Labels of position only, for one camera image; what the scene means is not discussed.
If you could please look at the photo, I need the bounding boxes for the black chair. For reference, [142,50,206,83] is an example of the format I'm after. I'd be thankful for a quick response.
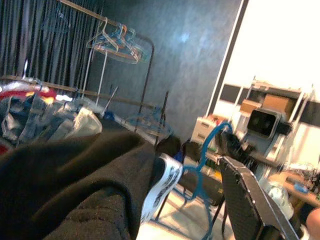
[182,141,226,227]

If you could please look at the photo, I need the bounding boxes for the small brown cardboard box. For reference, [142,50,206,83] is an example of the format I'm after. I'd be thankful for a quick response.
[240,98,263,114]

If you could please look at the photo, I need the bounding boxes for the white drawer cabinet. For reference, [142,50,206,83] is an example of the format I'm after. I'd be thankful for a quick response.
[192,116,220,148]

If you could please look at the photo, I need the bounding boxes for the dark pleated curtain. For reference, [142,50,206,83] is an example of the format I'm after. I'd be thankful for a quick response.
[0,0,103,85]

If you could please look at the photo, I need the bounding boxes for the pale grey denim garment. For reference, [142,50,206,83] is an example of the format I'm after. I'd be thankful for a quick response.
[48,107,104,141]

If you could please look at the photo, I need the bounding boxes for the white plastic hanger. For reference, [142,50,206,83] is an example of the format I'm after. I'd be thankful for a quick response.
[86,16,120,55]

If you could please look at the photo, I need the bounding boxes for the pale blue plastic hanger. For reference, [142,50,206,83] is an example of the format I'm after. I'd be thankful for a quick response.
[113,23,151,65]
[126,107,173,137]

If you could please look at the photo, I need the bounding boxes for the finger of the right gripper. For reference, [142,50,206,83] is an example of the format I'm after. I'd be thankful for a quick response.
[216,131,242,157]

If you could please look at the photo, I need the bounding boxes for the white printed plastic bag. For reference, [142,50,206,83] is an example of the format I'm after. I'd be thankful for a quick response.
[265,179,295,221]

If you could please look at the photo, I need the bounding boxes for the red yellow-print shirt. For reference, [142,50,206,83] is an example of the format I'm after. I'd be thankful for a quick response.
[0,87,59,106]

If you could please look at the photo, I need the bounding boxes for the blue denim jeans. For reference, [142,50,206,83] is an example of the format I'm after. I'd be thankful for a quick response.
[1,96,76,147]

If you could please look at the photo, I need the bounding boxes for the large brown cardboard box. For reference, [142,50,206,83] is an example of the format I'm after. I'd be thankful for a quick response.
[262,92,296,119]

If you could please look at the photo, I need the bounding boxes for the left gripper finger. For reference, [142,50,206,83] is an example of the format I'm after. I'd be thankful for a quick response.
[218,154,301,240]

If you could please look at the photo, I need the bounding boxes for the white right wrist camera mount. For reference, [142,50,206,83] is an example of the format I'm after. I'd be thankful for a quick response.
[246,107,282,176]

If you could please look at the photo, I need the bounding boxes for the black metal clothes rack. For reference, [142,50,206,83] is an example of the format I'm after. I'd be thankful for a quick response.
[0,0,173,156]

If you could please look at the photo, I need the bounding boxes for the black printed garment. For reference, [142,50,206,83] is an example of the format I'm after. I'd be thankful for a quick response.
[0,124,186,240]

